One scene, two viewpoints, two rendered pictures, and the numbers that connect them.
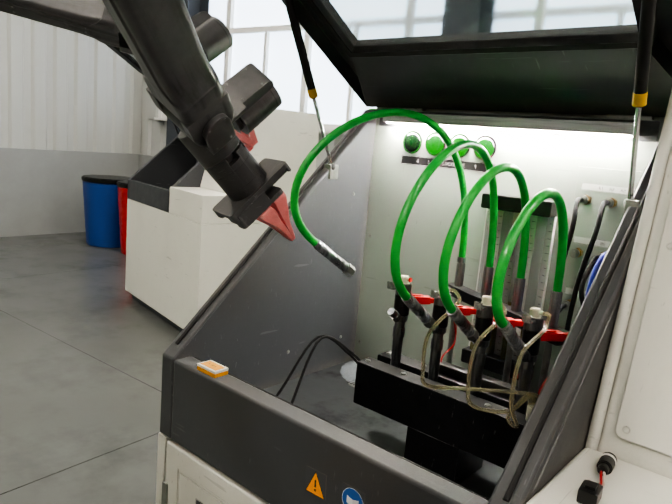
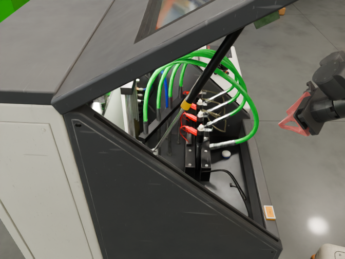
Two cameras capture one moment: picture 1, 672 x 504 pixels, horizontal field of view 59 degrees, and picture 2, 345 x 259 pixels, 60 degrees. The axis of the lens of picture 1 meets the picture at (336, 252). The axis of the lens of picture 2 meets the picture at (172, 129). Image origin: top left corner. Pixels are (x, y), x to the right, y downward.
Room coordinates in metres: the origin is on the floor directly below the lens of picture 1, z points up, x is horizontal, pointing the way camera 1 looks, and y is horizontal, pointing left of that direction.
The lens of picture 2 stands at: (1.62, 0.46, 1.82)
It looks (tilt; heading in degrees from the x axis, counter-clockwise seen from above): 40 degrees down; 232
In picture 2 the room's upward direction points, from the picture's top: 1 degrees clockwise
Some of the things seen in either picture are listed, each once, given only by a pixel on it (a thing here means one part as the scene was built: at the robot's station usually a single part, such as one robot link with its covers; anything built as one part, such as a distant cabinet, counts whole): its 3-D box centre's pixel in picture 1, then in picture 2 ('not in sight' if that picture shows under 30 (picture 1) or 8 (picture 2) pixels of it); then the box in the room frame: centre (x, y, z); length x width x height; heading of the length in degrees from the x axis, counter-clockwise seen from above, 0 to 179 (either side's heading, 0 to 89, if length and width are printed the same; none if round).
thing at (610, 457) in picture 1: (598, 476); not in sight; (0.68, -0.34, 0.99); 0.12 x 0.02 x 0.02; 145
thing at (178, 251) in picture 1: (201, 182); not in sight; (4.36, 1.02, 1.00); 1.30 x 1.09 x 1.99; 39
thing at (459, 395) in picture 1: (447, 425); (196, 150); (0.96, -0.22, 0.91); 0.34 x 0.10 x 0.15; 50
